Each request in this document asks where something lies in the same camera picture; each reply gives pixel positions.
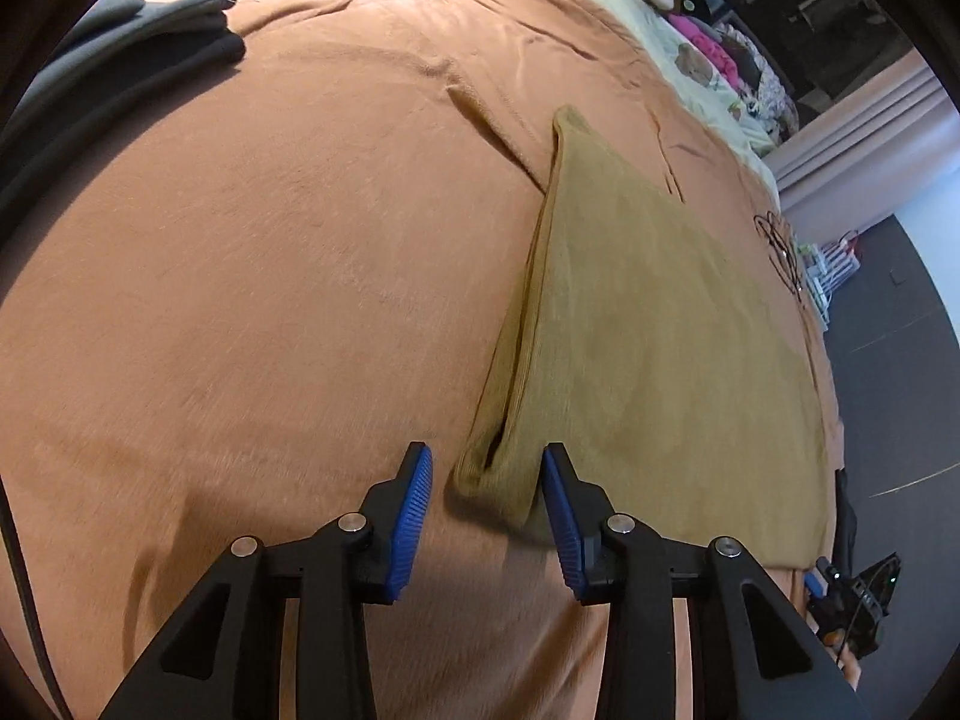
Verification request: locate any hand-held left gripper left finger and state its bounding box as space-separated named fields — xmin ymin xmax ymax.
xmin=97 ymin=441 xmax=434 ymax=720

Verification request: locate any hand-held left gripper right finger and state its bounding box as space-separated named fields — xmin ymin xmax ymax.
xmin=540 ymin=442 xmax=871 ymax=720

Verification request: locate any tan t-shirt with blue print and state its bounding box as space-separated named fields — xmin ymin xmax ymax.
xmin=450 ymin=105 xmax=835 ymax=572

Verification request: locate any orange-brown blanket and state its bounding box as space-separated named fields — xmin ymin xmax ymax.
xmin=0 ymin=0 xmax=845 ymax=720

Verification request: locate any white storage rack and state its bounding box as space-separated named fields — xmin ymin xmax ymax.
xmin=799 ymin=229 xmax=863 ymax=331

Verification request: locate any pink curtain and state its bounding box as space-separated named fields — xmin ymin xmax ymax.
xmin=769 ymin=37 xmax=960 ymax=241

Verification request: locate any floral cloth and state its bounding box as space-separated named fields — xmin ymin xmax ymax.
xmin=720 ymin=64 xmax=792 ymax=158

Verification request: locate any dark grey folded garment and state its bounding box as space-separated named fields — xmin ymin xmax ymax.
xmin=0 ymin=7 xmax=248 ymax=241

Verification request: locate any coiled black cable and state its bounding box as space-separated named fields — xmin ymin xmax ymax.
xmin=752 ymin=208 xmax=809 ymax=308

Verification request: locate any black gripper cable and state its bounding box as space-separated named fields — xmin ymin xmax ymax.
xmin=0 ymin=476 xmax=72 ymax=720

